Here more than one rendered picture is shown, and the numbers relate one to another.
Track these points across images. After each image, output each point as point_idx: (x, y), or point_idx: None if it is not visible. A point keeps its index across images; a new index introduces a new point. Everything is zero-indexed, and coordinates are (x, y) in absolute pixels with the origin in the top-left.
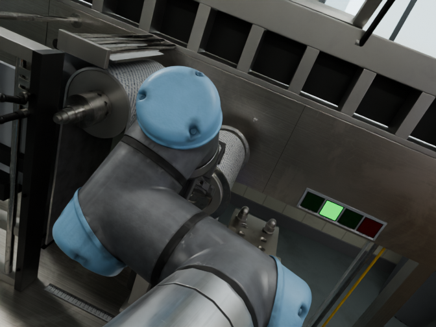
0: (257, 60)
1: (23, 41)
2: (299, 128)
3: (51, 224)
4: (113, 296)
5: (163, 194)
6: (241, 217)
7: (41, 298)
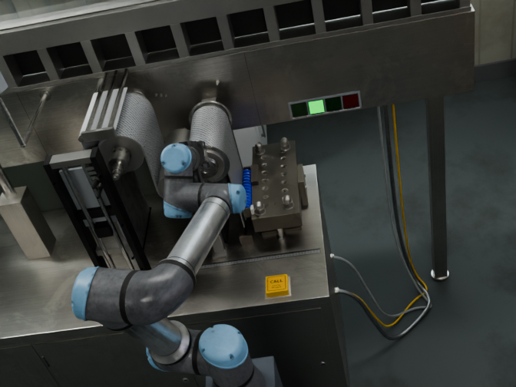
0: (190, 36)
1: (79, 156)
2: (251, 68)
3: None
4: None
5: (188, 186)
6: (259, 152)
7: None
